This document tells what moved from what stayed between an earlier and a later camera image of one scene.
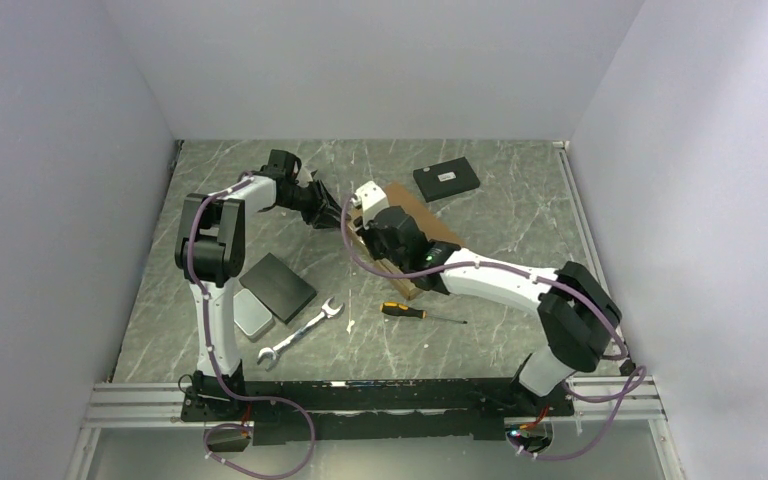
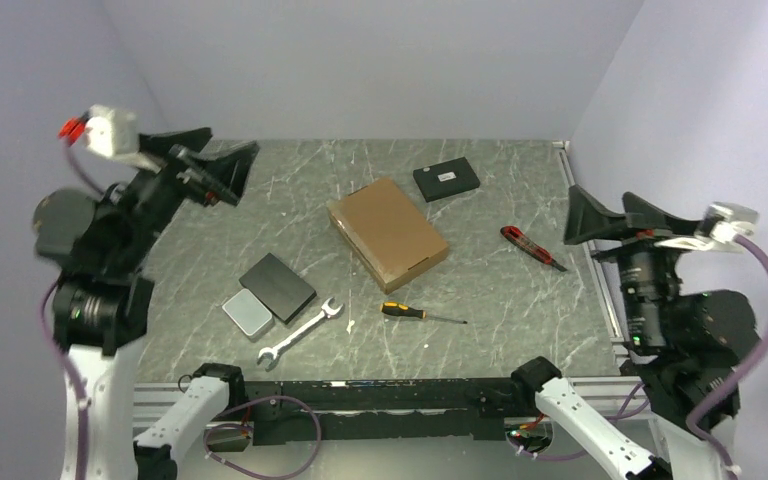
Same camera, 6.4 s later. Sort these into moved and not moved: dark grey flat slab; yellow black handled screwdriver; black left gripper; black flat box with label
Moved: black left gripper
Not moved: yellow black handled screwdriver; dark grey flat slab; black flat box with label
